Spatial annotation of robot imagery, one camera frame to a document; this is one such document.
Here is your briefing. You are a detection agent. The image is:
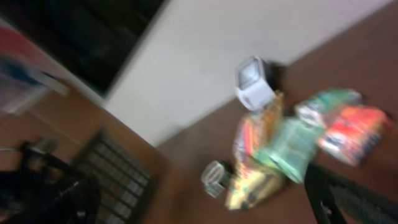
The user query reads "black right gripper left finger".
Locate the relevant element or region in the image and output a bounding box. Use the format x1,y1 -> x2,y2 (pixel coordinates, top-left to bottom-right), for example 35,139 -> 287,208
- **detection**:
1,174 -> 101,224

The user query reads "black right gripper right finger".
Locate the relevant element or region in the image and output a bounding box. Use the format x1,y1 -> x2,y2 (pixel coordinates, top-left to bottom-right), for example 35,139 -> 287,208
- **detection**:
304,163 -> 397,224

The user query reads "green snack packet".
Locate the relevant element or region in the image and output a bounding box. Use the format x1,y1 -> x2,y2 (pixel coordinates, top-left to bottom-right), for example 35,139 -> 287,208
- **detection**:
253,118 -> 323,184

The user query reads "orange red snack packet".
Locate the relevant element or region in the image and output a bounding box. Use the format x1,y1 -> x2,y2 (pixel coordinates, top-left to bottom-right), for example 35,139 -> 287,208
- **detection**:
318,105 -> 393,166

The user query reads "large orange white snack bag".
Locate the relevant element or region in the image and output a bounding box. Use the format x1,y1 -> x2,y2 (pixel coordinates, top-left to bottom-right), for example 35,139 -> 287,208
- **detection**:
225,91 -> 285,211

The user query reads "teal white packet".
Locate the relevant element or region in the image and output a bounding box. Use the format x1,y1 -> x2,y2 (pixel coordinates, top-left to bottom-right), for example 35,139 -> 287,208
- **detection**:
294,88 -> 363,128

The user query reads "dark green Zam-Buk box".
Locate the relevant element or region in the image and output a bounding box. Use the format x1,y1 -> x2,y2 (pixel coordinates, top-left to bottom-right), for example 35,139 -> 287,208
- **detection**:
201,160 -> 234,198

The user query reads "white barcode scanner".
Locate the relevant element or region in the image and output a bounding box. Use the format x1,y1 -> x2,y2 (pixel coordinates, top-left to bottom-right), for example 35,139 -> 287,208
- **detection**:
235,56 -> 277,111

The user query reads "black plastic mesh basket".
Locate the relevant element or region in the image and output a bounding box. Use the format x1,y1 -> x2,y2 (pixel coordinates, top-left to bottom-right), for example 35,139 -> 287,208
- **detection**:
72,129 -> 155,224

